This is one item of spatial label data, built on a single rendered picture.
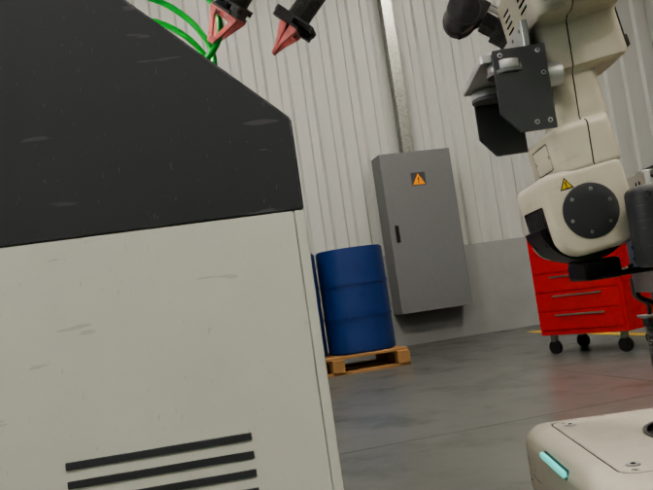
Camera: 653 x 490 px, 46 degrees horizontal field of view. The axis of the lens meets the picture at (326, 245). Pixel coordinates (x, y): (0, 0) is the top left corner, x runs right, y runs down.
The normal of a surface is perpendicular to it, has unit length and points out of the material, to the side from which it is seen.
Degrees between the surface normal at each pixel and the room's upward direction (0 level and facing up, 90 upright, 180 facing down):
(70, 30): 90
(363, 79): 90
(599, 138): 90
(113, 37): 90
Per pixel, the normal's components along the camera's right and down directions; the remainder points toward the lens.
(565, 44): -0.04, -0.06
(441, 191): 0.22, -0.10
